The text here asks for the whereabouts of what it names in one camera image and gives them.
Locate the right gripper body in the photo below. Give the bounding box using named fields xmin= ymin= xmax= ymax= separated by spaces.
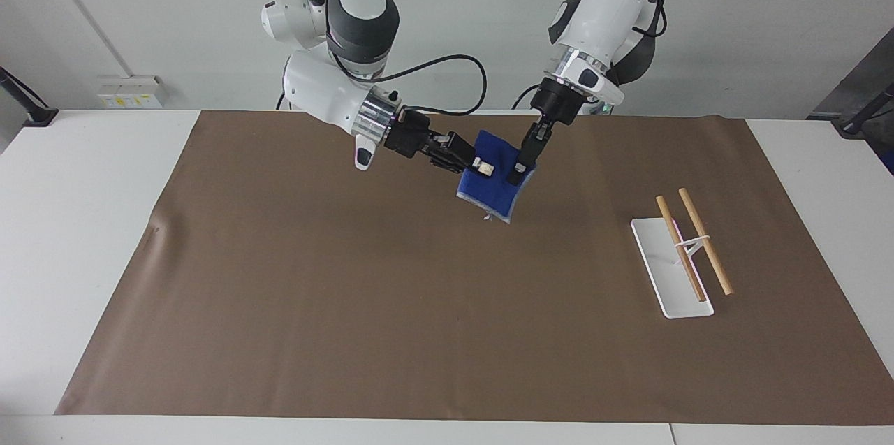
xmin=383 ymin=109 xmax=437 ymax=160

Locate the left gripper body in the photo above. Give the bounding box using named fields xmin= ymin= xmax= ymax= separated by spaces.
xmin=529 ymin=78 xmax=586 ymax=127

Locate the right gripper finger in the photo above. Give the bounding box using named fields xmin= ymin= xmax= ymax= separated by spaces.
xmin=426 ymin=147 xmax=497 ymax=177
xmin=429 ymin=129 xmax=481 ymax=156

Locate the blue towel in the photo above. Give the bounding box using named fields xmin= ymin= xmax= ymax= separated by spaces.
xmin=455 ymin=130 xmax=539 ymax=224

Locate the white rack with wooden rods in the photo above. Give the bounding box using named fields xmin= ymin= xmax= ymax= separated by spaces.
xmin=630 ymin=187 xmax=735 ymax=320

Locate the white wall socket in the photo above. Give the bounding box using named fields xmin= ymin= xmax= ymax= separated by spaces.
xmin=97 ymin=74 xmax=166 ymax=110

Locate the black cable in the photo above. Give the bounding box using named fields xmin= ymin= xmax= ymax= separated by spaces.
xmin=334 ymin=54 xmax=488 ymax=118
xmin=511 ymin=84 xmax=544 ymax=111

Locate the black stand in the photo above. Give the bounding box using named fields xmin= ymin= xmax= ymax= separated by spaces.
xmin=809 ymin=80 xmax=894 ymax=140
xmin=0 ymin=66 xmax=59 ymax=129

